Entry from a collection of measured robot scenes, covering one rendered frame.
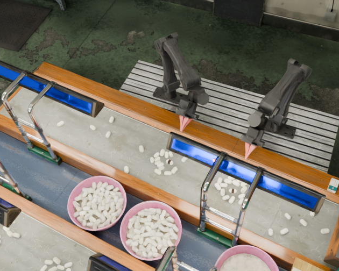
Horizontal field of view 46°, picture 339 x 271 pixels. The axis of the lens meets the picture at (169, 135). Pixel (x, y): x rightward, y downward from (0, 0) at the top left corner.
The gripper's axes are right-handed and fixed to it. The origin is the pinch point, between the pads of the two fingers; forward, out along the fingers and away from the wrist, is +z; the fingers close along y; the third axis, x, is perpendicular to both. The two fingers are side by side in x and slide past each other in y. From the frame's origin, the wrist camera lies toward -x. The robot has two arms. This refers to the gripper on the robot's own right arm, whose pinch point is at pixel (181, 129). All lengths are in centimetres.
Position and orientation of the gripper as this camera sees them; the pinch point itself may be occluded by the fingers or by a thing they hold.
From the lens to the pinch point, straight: 190.7
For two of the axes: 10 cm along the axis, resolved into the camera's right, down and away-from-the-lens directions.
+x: 3.4, -0.4, 9.4
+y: 8.8, 3.6, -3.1
